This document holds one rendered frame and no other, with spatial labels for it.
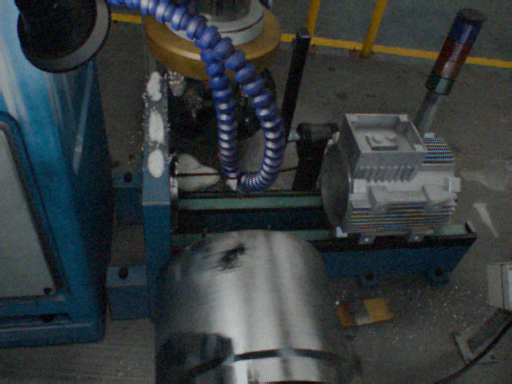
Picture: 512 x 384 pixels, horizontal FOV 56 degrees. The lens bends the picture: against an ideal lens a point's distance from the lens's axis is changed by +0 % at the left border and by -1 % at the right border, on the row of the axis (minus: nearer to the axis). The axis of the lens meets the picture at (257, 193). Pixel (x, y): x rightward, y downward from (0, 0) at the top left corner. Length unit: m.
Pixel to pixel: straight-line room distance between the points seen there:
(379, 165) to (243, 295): 0.38
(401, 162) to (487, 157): 0.69
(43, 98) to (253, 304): 0.31
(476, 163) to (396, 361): 0.69
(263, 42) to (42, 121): 0.28
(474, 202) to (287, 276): 0.84
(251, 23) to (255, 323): 0.36
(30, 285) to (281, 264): 0.38
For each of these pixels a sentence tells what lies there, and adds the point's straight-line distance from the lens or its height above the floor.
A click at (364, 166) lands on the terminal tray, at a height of 1.11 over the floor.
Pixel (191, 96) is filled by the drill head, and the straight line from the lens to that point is 0.96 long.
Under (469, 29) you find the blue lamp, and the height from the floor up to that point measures 1.20.
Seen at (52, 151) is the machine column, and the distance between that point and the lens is 0.58.
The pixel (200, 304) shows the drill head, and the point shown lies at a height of 1.14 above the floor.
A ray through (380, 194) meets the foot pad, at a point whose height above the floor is 1.08.
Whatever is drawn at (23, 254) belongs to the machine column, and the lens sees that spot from 0.72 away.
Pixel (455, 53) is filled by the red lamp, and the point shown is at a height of 1.14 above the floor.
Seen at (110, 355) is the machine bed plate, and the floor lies 0.80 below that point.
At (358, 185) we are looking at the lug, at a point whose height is 1.09.
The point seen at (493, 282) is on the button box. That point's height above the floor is 1.04.
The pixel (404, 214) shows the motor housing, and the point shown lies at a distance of 0.89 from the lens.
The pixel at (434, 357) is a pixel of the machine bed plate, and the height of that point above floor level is 0.80.
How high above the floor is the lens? 1.65
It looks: 47 degrees down
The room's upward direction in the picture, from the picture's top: 10 degrees clockwise
